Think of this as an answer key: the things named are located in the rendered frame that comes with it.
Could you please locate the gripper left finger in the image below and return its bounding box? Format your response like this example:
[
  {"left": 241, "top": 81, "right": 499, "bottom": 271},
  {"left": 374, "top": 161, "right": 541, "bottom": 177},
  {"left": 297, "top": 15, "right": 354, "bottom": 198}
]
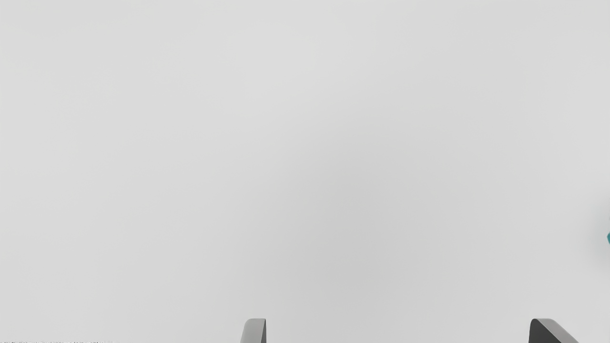
[{"left": 240, "top": 318, "right": 267, "bottom": 343}]

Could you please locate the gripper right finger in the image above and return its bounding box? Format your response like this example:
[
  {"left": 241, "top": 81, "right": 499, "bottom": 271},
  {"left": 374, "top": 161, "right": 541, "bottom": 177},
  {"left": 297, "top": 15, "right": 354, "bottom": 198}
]
[{"left": 529, "top": 318, "right": 580, "bottom": 343}]

